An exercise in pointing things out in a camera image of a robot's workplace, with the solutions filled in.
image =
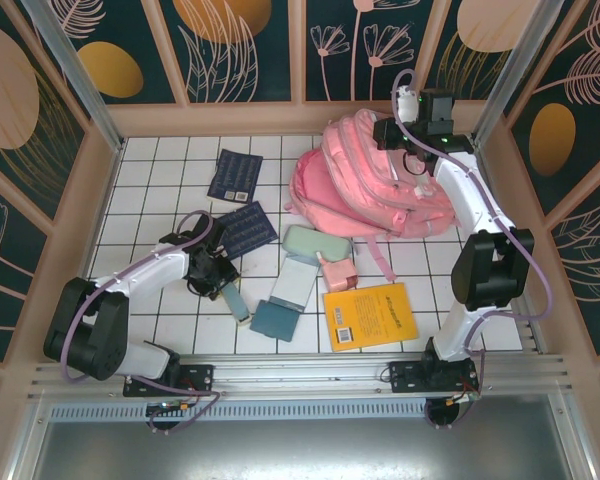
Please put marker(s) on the pink backpack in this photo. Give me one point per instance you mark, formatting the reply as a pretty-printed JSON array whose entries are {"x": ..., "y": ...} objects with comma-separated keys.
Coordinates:
[{"x": 360, "y": 190}]

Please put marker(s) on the yellow book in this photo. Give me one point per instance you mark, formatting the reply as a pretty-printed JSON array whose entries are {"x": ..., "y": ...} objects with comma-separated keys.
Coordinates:
[{"x": 370, "y": 317}]

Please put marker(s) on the aluminium corner post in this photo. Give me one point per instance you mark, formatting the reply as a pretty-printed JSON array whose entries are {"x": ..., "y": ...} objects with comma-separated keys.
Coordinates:
[
  {"x": 75, "y": 70},
  {"x": 514, "y": 70}
]

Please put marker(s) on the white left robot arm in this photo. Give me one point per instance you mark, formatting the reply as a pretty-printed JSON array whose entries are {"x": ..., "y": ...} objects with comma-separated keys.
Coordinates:
[{"x": 150, "y": 267}]

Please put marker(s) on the small pink box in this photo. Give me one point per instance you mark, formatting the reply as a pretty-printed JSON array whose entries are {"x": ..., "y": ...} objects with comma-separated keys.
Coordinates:
[{"x": 337, "y": 275}]

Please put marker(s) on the teal notebook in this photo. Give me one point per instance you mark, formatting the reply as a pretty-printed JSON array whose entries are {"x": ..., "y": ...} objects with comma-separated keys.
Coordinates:
[{"x": 275, "y": 322}]

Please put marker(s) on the pale blue notebook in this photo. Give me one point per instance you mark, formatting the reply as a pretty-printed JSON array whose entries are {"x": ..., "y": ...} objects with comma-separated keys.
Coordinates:
[{"x": 295, "y": 282}]

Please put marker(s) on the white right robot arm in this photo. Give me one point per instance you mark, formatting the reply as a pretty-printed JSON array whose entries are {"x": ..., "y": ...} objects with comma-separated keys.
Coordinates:
[{"x": 462, "y": 200}]

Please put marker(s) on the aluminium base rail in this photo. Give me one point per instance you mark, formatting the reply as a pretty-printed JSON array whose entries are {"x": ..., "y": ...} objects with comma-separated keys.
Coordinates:
[{"x": 300, "y": 372}]

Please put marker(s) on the navy blue printed book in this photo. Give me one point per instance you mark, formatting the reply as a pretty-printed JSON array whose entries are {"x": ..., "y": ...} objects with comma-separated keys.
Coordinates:
[
  {"x": 252, "y": 230},
  {"x": 235, "y": 172}
]

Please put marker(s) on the grey metal sheet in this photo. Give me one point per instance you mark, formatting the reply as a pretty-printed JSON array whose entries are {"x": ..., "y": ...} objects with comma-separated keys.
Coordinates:
[{"x": 300, "y": 450}]

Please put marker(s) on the mint green pencil case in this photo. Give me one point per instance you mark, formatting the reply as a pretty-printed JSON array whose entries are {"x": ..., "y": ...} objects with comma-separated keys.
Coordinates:
[{"x": 315, "y": 242}]

